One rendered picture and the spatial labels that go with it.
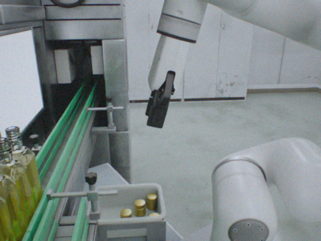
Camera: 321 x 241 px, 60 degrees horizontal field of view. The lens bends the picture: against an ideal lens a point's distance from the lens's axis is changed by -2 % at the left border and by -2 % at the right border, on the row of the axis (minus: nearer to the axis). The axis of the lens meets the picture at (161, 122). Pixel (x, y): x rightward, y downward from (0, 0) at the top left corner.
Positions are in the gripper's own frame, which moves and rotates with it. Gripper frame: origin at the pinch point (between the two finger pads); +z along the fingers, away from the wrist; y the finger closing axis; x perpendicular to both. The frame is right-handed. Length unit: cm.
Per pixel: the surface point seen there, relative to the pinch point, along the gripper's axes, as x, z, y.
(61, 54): -39, 13, -102
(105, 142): -7, 53, -90
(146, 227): 7.5, 36.2, -8.9
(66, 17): -37, -7, -90
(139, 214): 6.6, 39.7, -18.0
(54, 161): -24, 38, -37
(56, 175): -19.2, 28.2, -14.6
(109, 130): -7, 36, -68
